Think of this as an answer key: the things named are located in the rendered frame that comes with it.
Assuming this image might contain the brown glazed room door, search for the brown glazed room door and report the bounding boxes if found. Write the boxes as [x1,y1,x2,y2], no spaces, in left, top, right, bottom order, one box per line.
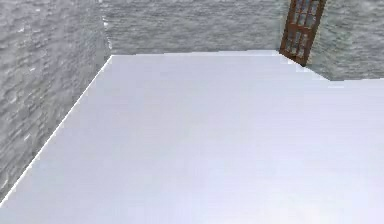
[278,0,328,67]

